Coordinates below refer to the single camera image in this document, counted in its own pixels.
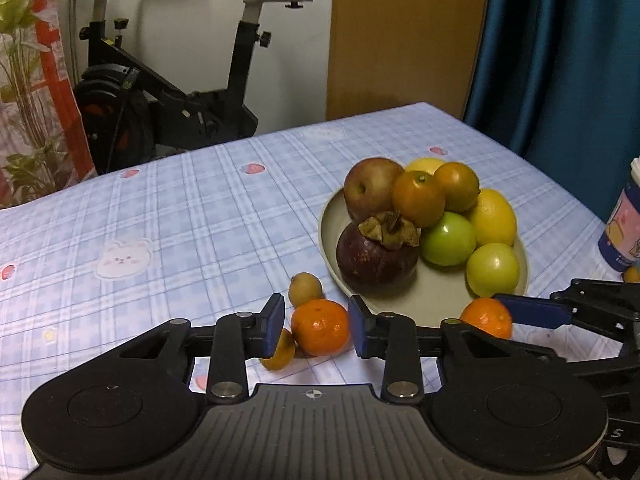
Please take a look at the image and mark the bright orange mandarin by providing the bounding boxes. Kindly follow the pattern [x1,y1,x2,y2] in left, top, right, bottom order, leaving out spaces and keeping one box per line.
[291,299,351,357]
[459,297,514,341]

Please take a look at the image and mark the dark purple mangosteen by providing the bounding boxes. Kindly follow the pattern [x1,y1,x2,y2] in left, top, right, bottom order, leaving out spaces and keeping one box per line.
[336,211,421,297]

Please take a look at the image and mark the wooden board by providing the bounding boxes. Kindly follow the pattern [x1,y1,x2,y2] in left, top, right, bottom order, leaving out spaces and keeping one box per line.
[326,0,493,122]

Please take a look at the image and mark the lidded pink blue cup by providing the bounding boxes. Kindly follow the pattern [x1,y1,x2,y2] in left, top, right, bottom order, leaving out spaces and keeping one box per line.
[598,156,640,273]

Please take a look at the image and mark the red apple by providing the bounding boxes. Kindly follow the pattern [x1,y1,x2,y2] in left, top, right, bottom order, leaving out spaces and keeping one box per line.
[343,157,406,223]

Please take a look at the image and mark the dark orange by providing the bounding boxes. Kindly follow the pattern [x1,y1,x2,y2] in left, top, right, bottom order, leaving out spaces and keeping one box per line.
[391,170,447,228]
[433,161,482,212]

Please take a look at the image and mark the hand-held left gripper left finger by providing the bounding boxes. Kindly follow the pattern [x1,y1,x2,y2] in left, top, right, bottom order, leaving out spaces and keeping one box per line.
[120,292,287,405]

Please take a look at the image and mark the small tan longan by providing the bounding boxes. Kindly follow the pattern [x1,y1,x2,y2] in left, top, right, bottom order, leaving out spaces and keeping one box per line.
[288,273,324,309]

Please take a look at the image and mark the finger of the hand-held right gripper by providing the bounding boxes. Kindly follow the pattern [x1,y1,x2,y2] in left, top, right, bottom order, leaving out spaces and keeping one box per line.
[511,337,640,377]
[492,278,640,333]

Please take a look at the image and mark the black exercise bike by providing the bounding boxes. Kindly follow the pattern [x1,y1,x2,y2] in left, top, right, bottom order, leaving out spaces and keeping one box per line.
[55,0,314,176]

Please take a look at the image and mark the blue curtain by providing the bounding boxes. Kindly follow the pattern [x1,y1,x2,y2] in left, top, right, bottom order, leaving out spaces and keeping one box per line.
[462,0,640,221]

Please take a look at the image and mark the yellow-green round fruit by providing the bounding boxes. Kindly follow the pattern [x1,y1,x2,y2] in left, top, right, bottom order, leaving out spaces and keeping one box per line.
[466,243,521,298]

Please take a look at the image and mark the dark green round fruit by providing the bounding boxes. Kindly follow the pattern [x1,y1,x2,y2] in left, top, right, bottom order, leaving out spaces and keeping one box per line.
[419,211,477,267]

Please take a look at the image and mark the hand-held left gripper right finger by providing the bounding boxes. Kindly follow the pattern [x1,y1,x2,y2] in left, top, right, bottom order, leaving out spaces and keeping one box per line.
[347,294,551,405]

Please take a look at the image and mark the blue checked tablecloth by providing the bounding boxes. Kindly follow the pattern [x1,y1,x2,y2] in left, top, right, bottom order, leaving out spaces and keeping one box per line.
[0,101,640,480]

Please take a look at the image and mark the cream round plate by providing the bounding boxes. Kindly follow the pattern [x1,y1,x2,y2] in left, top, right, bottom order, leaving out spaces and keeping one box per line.
[317,187,530,333]

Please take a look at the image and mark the yellow lemon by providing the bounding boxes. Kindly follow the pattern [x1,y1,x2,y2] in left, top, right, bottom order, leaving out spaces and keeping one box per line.
[404,157,448,176]
[462,188,518,247]

